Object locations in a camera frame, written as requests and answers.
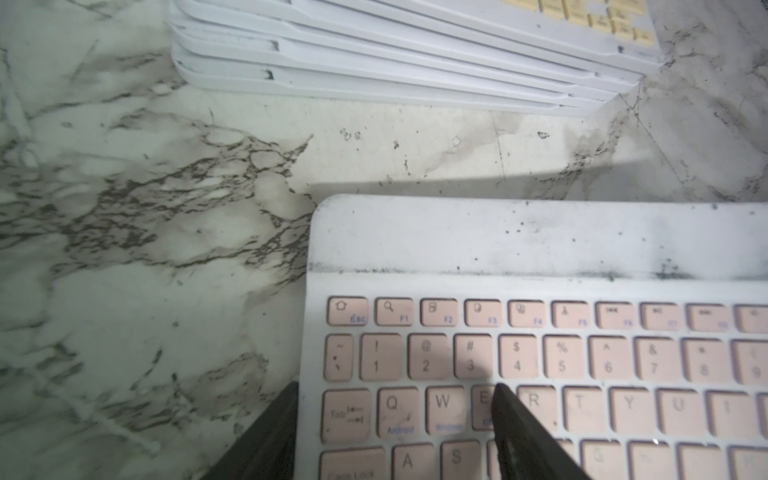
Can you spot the pink keyboard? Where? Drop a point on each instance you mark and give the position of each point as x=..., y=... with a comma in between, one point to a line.
x=270, y=81
x=634, y=333
x=226, y=66

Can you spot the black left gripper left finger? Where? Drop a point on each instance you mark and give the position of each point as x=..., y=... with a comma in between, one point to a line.
x=267, y=448

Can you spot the green keyboard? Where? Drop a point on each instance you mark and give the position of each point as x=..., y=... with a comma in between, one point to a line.
x=438, y=45

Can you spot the yellow keyboard mid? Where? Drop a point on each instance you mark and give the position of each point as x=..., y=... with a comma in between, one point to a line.
x=617, y=34

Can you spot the white keyboard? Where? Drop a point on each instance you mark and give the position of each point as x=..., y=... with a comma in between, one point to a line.
x=230, y=43

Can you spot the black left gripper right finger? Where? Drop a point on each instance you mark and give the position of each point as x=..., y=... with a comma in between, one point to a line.
x=525, y=449

